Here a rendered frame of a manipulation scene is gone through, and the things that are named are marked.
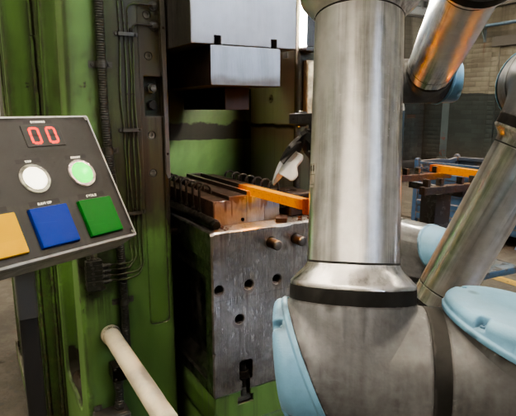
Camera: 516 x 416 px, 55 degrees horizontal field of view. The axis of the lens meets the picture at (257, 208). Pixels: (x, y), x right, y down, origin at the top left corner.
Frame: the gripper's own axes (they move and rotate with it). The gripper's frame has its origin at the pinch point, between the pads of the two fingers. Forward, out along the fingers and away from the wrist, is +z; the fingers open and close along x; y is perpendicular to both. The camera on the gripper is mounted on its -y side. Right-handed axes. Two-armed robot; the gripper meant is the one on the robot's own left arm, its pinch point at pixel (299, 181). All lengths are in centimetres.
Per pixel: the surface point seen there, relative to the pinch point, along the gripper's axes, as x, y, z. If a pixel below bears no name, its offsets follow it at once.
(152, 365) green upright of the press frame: -26, -3, 65
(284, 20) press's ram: 9.0, -36.7, -23.6
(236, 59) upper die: -5.1, -31.7, -14.7
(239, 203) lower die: -4.6, -13.8, 17.1
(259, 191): -1.4, -11.4, 11.8
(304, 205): -2.3, 6.9, 1.6
